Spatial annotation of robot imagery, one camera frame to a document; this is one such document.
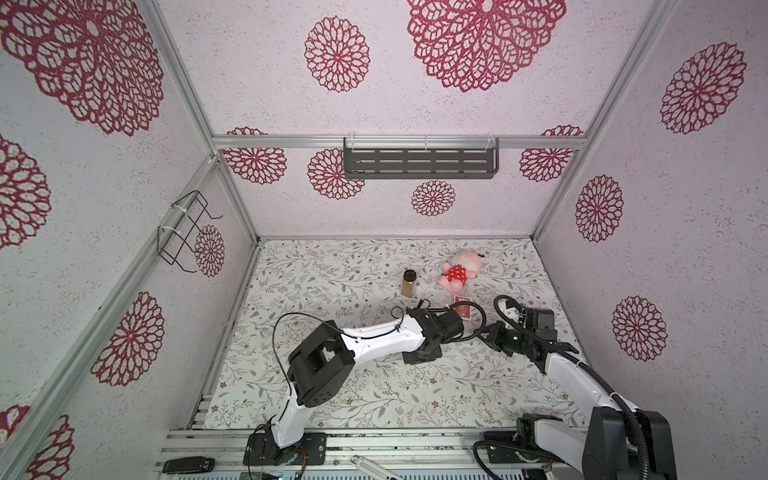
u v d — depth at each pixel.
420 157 0.95
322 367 0.48
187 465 0.69
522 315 0.79
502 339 0.76
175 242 0.76
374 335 0.53
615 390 0.85
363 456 0.73
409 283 0.98
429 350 0.62
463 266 1.04
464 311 0.97
